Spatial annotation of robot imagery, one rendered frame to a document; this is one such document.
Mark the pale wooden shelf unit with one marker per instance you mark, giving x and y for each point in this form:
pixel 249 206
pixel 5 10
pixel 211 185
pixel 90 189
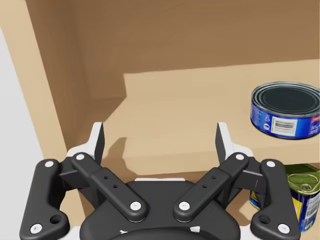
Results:
pixel 175 62

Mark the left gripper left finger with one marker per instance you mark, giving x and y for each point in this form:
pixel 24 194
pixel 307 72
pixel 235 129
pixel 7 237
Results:
pixel 107 182

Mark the blue flat can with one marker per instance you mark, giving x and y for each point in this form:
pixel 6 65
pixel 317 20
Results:
pixel 285 112

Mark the green and blue rectangular can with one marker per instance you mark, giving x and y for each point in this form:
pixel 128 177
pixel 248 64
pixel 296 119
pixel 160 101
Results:
pixel 306 197

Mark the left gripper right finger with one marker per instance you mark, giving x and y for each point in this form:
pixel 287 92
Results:
pixel 212 182

